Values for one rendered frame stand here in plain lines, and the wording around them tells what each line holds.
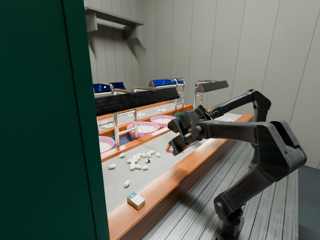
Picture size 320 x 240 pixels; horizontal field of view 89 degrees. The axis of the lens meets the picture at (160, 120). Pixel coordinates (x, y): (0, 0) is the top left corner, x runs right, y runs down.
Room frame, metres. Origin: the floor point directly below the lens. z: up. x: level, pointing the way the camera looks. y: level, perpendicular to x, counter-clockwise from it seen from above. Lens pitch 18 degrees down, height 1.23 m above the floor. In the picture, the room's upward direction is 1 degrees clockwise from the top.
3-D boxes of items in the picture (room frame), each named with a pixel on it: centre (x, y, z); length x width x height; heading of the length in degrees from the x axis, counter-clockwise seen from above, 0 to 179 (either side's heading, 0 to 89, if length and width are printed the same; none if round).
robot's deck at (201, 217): (0.83, -0.24, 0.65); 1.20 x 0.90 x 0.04; 141
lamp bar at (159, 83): (1.98, -0.10, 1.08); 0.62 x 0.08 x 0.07; 140
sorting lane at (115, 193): (1.17, -0.23, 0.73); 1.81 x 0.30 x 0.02; 140
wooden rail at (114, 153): (1.29, -0.09, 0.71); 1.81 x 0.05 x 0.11; 140
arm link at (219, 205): (0.44, -0.24, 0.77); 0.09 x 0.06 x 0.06; 121
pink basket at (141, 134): (1.27, 0.14, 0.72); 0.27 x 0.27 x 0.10
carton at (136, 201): (0.47, 0.08, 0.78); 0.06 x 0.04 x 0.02; 50
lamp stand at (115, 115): (0.93, 0.15, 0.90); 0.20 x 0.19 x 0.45; 140
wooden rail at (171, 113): (1.50, 0.16, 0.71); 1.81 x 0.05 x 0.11; 140
